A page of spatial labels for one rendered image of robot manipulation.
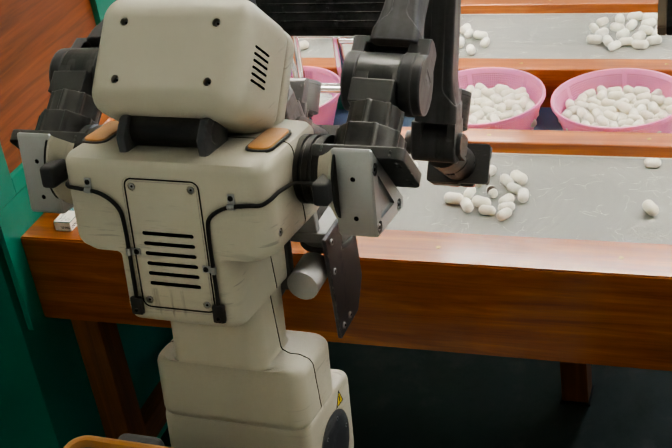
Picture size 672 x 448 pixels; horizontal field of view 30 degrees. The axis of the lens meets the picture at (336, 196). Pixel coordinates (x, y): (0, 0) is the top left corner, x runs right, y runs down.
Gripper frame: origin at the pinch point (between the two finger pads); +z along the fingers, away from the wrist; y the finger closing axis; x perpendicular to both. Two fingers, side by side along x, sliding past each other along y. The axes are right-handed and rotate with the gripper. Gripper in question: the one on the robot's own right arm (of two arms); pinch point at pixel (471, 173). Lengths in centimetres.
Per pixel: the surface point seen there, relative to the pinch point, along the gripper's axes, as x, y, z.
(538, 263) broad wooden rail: 14.7, -13.1, -2.8
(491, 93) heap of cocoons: -26, 9, 50
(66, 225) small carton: 13, 75, -3
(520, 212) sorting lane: 4.2, -6.2, 13.5
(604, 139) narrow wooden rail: -12.8, -17.6, 29.4
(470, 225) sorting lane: 7.5, 1.7, 9.6
